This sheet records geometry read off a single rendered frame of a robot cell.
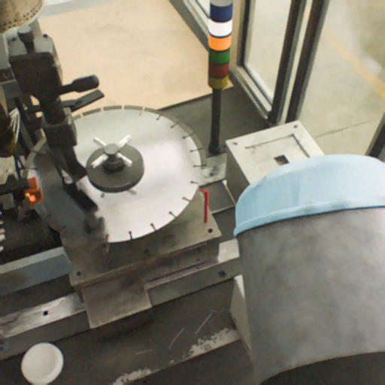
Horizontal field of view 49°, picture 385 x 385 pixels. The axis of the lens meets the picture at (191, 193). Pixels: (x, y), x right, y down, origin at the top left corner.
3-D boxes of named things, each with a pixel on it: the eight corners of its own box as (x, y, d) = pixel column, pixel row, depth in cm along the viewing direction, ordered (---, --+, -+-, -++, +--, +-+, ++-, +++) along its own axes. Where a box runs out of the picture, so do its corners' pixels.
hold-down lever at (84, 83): (93, 68, 61) (89, 51, 59) (103, 95, 58) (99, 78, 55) (37, 81, 60) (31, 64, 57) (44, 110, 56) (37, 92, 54)
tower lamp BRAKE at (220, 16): (226, 6, 83) (228, -9, 80) (236, 18, 80) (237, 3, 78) (205, 11, 82) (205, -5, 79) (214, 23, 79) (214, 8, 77)
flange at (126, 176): (128, 138, 87) (126, 129, 85) (154, 174, 81) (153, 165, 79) (77, 160, 83) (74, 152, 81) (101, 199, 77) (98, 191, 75)
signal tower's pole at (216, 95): (216, 147, 112) (220, 78, 95) (219, 153, 111) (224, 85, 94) (208, 149, 112) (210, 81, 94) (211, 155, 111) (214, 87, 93)
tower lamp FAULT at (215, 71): (223, 62, 93) (224, 50, 91) (231, 74, 91) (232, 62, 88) (204, 67, 92) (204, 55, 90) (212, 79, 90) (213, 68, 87)
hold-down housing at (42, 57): (81, 129, 71) (46, 15, 55) (82, 150, 68) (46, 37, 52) (47, 134, 70) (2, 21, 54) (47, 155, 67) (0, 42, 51)
